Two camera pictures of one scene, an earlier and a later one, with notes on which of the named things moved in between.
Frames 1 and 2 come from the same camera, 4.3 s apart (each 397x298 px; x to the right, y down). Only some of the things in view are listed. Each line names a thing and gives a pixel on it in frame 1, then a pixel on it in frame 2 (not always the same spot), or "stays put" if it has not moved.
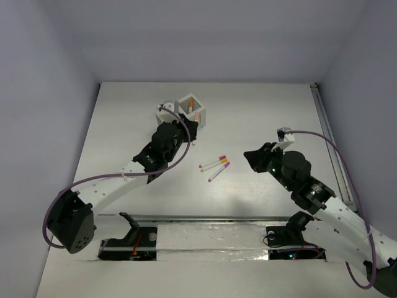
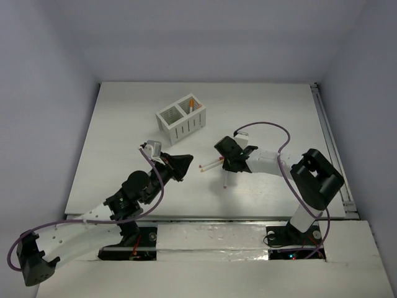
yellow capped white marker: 222,161 stays put
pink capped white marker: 221,158 stays put
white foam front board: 196,261 stays put
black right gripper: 257,158 -> 227,166
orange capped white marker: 191,104 stays put
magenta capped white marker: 217,174 -> 225,180
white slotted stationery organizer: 189,107 stays put
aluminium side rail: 334,153 stays put
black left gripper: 185,128 -> 175,166
